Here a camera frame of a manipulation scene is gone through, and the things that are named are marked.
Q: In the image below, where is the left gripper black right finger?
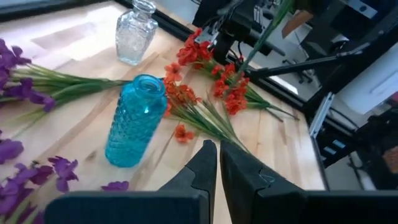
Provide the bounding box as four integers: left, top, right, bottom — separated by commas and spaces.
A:
220, 140, 398, 224

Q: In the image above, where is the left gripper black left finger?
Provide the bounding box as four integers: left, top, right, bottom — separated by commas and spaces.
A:
45, 139, 218, 224

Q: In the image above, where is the silver aluminium extrusion bar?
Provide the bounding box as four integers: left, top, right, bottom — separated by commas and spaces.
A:
309, 91, 335, 139

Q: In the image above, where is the blue glass vase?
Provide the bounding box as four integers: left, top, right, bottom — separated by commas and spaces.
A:
104, 73, 169, 169

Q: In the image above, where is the purple flower bunch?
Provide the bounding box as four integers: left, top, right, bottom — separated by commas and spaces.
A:
0, 39, 133, 114
101, 180, 130, 192
0, 136, 80, 224

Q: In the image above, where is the grey desk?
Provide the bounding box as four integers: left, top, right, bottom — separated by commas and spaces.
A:
337, 43, 398, 114

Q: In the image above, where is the clear cut-glass vase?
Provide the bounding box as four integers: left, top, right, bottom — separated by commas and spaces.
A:
115, 0, 159, 66

